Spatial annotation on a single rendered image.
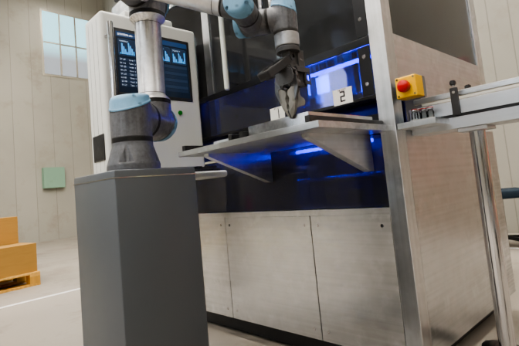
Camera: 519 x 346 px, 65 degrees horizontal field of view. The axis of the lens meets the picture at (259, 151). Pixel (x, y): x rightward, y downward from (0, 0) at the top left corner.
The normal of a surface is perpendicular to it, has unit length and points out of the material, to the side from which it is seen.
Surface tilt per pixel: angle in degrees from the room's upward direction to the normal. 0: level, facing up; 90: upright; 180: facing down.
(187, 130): 90
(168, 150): 90
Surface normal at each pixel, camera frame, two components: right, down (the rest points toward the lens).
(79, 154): 0.72, -0.13
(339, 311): -0.72, 0.01
